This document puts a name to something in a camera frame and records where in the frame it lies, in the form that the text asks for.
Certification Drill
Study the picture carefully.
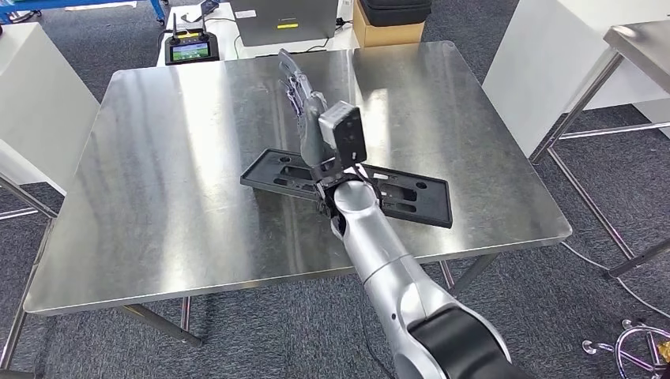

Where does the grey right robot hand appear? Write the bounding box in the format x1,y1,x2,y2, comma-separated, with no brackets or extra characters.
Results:
277,48,337,170

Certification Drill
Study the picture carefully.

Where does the black plastic car part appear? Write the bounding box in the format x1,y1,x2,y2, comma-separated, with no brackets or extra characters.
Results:
239,148,454,230

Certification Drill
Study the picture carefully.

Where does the cardboard box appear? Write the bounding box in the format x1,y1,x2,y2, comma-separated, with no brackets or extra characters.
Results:
352,0,426,49

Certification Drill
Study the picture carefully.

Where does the white desk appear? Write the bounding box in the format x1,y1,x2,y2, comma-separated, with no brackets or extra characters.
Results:
156,1,363,69

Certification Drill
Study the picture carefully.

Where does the stainless steel table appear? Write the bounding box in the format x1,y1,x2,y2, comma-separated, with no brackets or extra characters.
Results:
23,40,573,349
529,20,670,280
0,172,59,379

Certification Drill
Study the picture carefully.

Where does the black item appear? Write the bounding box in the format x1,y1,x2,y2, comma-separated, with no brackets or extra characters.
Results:
359,0,434,28

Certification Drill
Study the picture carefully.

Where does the black controller with screen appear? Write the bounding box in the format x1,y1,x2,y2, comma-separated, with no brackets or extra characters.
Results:
164,13,221,67

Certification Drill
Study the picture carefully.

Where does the white partition panel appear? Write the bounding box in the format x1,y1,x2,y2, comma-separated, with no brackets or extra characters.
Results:
0,21,101,197
481,0,670,158

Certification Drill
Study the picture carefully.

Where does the chrome stool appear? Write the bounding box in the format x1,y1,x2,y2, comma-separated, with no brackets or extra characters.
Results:
582,319,670,379

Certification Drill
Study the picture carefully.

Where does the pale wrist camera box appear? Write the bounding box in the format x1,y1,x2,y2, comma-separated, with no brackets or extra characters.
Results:
318,100,368,170

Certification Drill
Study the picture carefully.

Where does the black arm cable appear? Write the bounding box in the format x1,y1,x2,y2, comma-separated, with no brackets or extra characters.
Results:
358,284,393,379

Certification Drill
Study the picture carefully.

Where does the blue metal frame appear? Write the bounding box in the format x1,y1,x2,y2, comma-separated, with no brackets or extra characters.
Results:
0,0,170,25

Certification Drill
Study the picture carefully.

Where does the white floor cable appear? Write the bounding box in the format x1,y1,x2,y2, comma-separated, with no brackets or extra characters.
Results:
559,240,670,320

